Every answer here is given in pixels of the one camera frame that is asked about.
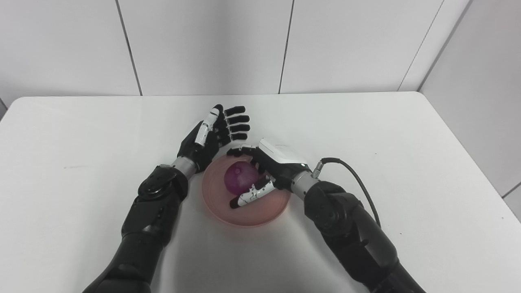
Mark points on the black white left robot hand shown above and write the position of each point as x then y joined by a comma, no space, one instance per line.
205,142

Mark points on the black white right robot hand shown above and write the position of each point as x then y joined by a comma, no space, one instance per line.
281,162

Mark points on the purple red onion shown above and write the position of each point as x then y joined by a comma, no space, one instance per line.
241,177

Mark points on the pink round plate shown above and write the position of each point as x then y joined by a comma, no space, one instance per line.
228,209

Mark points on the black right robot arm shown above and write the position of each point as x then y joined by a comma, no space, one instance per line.
350,232

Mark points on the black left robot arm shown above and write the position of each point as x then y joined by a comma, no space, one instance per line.
146,224

